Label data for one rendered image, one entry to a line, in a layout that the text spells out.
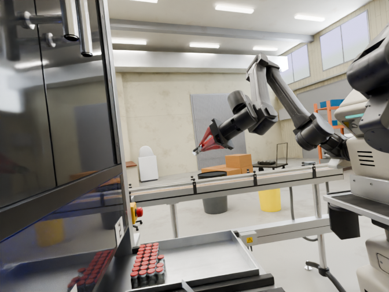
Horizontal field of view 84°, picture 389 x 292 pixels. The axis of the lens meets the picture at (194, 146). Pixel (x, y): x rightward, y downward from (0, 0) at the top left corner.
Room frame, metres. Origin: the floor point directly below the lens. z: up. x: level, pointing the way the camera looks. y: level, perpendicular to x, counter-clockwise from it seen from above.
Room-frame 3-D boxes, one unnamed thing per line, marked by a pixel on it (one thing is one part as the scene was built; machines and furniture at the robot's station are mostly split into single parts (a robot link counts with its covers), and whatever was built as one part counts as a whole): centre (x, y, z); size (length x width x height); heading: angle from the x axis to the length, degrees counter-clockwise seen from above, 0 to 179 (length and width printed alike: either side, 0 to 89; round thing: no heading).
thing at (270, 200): (3.66, -1.17, 0.31); 0.40 x 0.39 x 0.63; 20
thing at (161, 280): (0.58, 0.13, 0.90); 0.02 x 0.02 x 0.05
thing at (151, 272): (0.66, 0.16, 0.90); 0.18 x 0.02 x 0.05; 6
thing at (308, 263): (1.74, -0.93, 0.07); 0.50 x 0.08 x 0.14; 6
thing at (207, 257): (0.67, 0.05, 0.90); 0.34 x 0.26 x 0.04; 96
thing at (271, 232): (1.67, -0.34, 0.49); 1.60 x 0.08 x 0.12; 96
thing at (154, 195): (1.66, -0.19, 0.92); 1.90 x 0.15 x 0.16; 96
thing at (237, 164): (6.02, -0.80, 0.40); 1.43 x 1.09 x 0.80; 20
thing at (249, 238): (1.61, -0.33, 0.50); 0.12 x 0.05 x 0.09; 96
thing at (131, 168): (7.13, 2.42, 0.40); 2.36 x 0.76 x 0.81; 19
